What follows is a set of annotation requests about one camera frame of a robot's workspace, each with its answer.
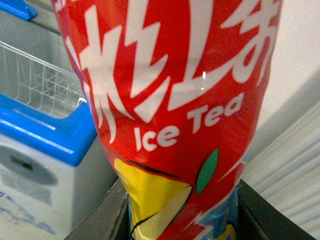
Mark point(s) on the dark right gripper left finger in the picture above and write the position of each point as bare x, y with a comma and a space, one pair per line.
109, 220

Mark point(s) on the white wire freezer basket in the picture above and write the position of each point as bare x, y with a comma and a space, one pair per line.
38, 84

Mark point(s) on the white chest freezer blue rim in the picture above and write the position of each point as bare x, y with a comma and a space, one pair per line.
69, 147

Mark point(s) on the glass sliding lid blue handle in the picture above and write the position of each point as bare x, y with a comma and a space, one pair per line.
38, 12

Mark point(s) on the red ice tea bottle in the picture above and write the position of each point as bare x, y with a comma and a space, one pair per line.
175, 89

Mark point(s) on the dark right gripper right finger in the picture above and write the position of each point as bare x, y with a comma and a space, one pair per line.
259, 220

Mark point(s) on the oval grey temperature control panel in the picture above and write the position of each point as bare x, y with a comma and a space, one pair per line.
25, 166

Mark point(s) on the white instruction sticker Chinese text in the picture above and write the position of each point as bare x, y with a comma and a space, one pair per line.
23, 217

